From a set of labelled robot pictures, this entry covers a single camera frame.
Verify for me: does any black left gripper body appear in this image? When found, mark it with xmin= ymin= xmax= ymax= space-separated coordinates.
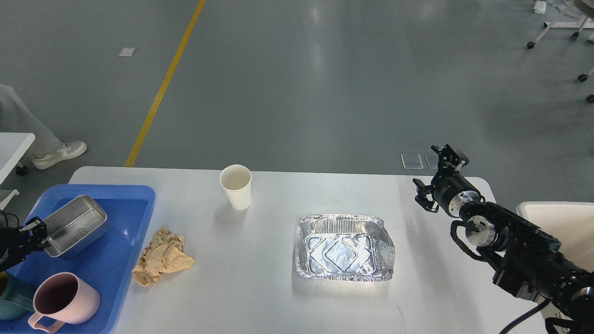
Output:
xmin=0 ymin=226 xmax=27 ymax=270

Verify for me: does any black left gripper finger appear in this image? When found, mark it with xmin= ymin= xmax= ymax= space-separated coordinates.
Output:
xmin=23 ymin=237 xmax=51 ymax=256
xmin=19 ymin=217 xmax=47 ymax=239

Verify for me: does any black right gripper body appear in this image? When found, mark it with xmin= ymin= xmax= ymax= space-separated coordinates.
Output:
xmin=432 ymin=174 xmax=482 ymax=218

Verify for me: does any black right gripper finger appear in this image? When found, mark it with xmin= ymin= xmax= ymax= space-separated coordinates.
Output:
xmin=431 ymin=144 xmax=469 ymax=177
xmin=413 ymin=178 xmax=439 ymax=213

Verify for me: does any small steel tray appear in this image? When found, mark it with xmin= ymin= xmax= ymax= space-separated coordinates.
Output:
xmin=42 ymin=194 xmax=111 ymax=260

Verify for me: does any pink ribbed mug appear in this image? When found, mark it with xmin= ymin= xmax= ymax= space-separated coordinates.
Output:
xmin=27 ymin=271 xmax=101 ymax=334

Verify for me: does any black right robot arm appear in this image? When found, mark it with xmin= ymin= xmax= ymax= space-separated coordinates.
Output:
xmin=413 ymin=144 xmax=594 ymax=334

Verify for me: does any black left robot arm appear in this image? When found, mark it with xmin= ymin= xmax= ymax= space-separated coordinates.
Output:
xmin=0 ymin=217 xmax=49 ymax=271

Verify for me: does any clear floor plate right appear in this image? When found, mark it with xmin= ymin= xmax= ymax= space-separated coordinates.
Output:
xmin=424 ymin=154 xmax=439 ymax=169

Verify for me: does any clear floor plate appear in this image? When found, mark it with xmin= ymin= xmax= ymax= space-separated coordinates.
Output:
xmin=424 ymin=154 xmax=439 ymax=169
xmin=400 ymin=154 xmax=424 ymax=170

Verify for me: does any clear floor plate left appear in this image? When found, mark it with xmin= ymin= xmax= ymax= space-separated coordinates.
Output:
xmin=400 ymin=154 xmax=424 ymax=170

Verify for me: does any teal mug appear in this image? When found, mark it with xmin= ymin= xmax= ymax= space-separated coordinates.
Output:
xmin=0 ymin=271 xmax=36 ymax=321

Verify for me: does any blue plastic tray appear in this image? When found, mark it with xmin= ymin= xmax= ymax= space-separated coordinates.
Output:
xmin=8 ymin=184 xmax=155 ymax=334

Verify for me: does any white sneaker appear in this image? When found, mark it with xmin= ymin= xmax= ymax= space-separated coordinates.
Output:
xmin=32 ymin=141 xmax=87 ymax=170

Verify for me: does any white side table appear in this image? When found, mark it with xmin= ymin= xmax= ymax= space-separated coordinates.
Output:
xmin=0 ymin=132 xmax=35 ymax=183

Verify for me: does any aluminium foil tray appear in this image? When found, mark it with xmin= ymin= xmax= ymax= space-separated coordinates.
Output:
xmin=295 ymin=214 xmax=395 ymax=283

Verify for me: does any person's leg in grey trousers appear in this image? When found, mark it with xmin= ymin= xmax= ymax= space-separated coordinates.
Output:
xmin=0 ymin=84 xmax=62 ymax=158

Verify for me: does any beige waste bin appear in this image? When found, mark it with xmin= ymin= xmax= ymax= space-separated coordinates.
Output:
xmin=516 ymin=201 xmax=594 ymax=334

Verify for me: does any crumpled brown paper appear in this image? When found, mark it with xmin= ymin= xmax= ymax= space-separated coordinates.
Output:
xmin=131 ymin=225 xmax=195 ymax=287

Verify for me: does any white paper cup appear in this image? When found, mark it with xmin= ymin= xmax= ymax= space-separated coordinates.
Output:
xmin=219 ymin=164 xmax=252 ymax=211

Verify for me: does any white rolling stand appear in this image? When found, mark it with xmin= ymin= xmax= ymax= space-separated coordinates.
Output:
xmin=527 ymin=0 xmax=594 ymax=103

